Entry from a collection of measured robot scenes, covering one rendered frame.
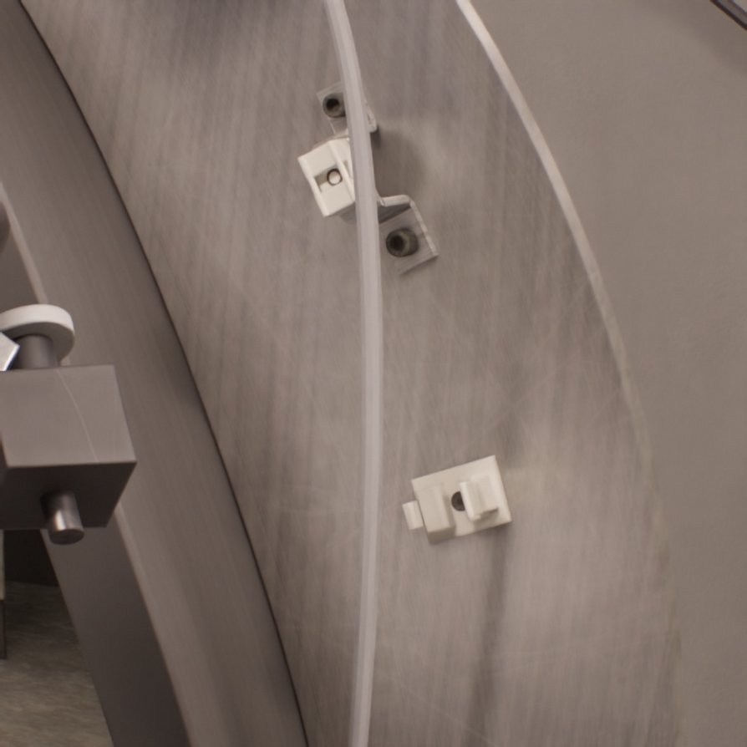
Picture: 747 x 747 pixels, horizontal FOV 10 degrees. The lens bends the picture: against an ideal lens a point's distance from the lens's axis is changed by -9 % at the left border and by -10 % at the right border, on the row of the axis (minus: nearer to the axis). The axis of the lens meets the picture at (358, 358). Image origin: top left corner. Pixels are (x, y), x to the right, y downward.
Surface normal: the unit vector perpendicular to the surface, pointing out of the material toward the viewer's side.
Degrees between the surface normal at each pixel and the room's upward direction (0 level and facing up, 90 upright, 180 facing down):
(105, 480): 140
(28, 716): 0
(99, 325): 59
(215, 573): 67
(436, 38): 90
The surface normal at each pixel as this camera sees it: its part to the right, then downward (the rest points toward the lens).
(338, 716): -0.51, 0.12
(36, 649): 0.07, -0.98
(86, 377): 0.29, -0.48
